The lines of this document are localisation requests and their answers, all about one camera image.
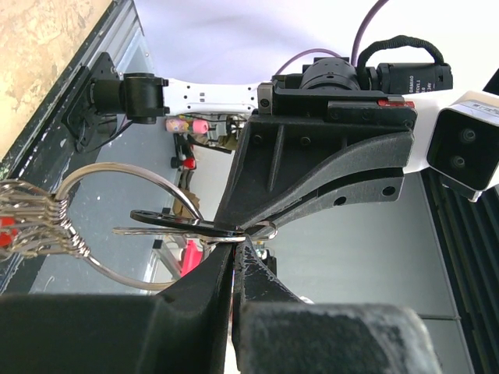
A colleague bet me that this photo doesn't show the large metal keyring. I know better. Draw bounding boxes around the large metal keyring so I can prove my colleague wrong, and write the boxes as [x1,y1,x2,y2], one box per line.
[0,161,280,293]

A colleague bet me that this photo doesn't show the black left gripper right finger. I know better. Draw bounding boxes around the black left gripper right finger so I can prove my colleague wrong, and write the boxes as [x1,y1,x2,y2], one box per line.
[232,240,442,373]

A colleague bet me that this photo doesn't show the pink toy in background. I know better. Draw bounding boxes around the pink toy in background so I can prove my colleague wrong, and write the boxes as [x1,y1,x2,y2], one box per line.
[165,118,210,134]

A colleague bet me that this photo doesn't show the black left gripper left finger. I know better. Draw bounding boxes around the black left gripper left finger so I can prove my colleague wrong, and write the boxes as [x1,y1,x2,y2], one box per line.
[1,245,234,373]

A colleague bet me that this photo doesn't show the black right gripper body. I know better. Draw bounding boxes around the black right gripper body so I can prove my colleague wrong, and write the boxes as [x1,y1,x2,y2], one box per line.
[257,76,417,129]

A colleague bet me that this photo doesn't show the black white key tag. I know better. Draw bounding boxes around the black white key tag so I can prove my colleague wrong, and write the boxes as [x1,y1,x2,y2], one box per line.
[130,210,245,238]

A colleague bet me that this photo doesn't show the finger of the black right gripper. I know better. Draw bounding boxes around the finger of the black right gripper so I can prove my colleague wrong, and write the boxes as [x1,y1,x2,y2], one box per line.
[215,115,413,226]
[246,169,404,234]

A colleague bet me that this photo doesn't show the cardboard boxes in background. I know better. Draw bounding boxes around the cardboard boxes in background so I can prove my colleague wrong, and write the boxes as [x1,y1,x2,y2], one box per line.
[171,186,202,219]

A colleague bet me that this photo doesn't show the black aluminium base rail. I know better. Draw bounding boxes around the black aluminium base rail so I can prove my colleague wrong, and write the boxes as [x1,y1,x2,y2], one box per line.
[1,1,165,294]

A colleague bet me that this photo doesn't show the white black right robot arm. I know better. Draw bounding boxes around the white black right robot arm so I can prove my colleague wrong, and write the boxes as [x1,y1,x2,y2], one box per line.
[87,35,453,231]

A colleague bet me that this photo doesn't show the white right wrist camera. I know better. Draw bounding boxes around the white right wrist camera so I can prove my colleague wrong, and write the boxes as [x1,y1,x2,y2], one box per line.
[404,90,498,203]

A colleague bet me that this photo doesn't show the silver key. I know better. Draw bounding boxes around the silver key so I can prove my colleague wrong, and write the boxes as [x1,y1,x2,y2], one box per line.
[112,227,218,237]

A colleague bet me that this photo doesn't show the red key tag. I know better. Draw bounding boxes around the red key tag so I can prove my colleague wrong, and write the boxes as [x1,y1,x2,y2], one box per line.
[0,217,18,247]

